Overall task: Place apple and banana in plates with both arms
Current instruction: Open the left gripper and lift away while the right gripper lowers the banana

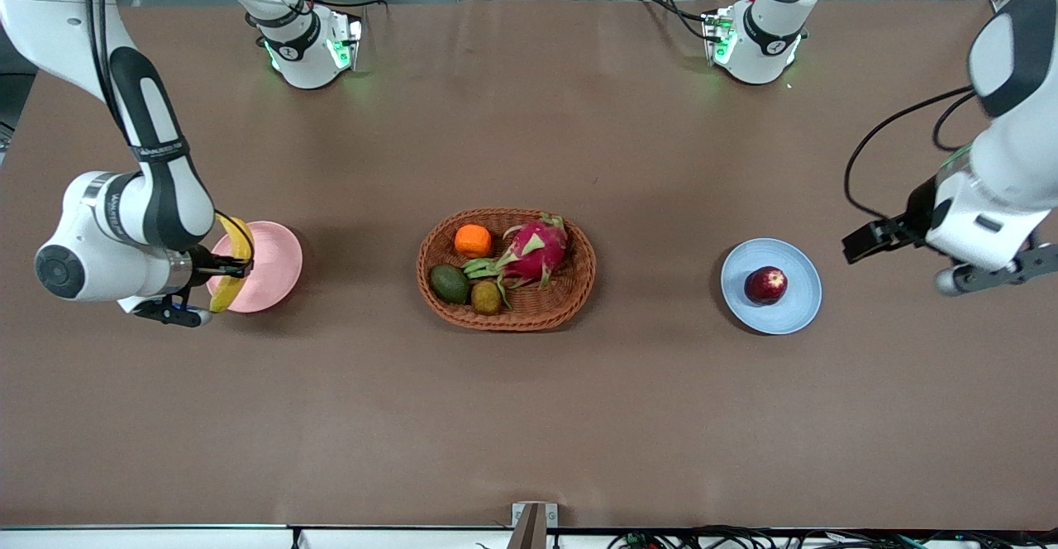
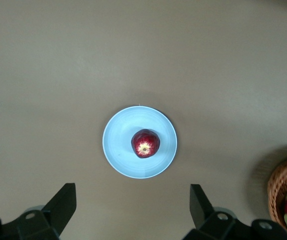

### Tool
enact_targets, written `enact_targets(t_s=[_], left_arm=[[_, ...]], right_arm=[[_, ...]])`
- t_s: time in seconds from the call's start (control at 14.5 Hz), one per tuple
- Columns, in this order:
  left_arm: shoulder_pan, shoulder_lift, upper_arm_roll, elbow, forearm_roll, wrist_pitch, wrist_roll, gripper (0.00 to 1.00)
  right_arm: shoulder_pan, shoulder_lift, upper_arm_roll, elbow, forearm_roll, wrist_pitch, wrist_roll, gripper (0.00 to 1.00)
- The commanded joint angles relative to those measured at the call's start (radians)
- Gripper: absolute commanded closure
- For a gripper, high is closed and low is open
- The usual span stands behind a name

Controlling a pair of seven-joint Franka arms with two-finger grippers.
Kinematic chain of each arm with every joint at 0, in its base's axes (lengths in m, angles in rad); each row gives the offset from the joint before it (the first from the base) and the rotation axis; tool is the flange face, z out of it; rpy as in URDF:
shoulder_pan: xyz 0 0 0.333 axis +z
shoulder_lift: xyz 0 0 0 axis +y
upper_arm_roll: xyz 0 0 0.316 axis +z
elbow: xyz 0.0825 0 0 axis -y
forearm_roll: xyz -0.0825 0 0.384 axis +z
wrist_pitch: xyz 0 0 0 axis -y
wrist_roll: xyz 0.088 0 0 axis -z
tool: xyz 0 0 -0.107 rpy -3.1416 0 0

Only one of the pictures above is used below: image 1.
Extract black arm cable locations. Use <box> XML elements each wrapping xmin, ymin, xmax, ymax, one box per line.
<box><xmin>81</xmin><ymin>0</ymin><xmax>117</xmax><ymax>124</ymax></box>
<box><xmin>845</xmin><ymin>86</ymin><xmax>978</xmax><ymax>221</ymax></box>

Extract pink round plate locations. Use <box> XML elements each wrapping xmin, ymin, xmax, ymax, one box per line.
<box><xmin>205</xmin><ymin>220</ymin><xmax>304</xmax><ymax>314</ymax></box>

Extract black cable bundle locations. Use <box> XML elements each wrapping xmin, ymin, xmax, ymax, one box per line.
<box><xmin>608</xmin><ymin>524</ymin><xmax>1058</xmax><ymax>549</ymax></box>

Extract yellow banana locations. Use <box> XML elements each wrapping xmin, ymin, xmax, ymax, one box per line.
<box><xmin>208</xmin><ymin>216</ymin><xmax>255</xmax><ymax>314</ymax></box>

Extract orange fruit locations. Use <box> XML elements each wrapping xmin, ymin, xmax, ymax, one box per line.
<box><xmin>454</xmin><ymin>224</ymin><xmax>493</xmax><ymax>259</ymax></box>

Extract grey metal bracket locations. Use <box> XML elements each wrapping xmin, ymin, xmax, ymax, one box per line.
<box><xmin>511</xmin><ymin>502</ymin><xmax>559</xmax><ymax>549</ymax></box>

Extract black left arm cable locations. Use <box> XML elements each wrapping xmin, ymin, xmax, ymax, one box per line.
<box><xmin>845</xmin><ymin>86</ymin><xmax>978</xmax><ymax>221</ymax></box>

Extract brown wicker basket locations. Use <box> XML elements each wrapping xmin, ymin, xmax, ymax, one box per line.
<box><xmin>416</xmin><ymin>207</ymin><xmax>597</xmax><ymax>333</ymax></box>

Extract brown kiwi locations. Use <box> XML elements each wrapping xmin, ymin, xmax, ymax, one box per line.
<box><xmin>470</xmin><ymin>279</ymin><xmax>503</xmax><ymax>316</ymax></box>

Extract green avocado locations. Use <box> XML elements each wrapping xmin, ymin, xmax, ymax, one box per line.
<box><xmin>429</xmin><ymin>263</ymin><xmax>471</xmax><ymax>305</ymax></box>

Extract red apple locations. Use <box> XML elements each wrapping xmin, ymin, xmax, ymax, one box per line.
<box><xmin>744</xmin><ymin>266</ymin><xmax>789</xmax><ymax>307</ymax></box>

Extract pink dragon fruit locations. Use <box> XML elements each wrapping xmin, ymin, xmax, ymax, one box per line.
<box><xmin>461</xmin><ymin>212</ymin><xmax>570</xmax><ymax>310</ymax></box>

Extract blue round plate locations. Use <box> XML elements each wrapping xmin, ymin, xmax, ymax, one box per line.
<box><xmin>720</xmin><ymin>237</ymin><xmax>823</xmax><ymax>336</ymax></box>

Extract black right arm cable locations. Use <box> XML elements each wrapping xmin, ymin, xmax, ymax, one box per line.
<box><xmin>81</xmin><ymin>0</ymin><xmax>117</xmax><ymax>124</ymax></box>

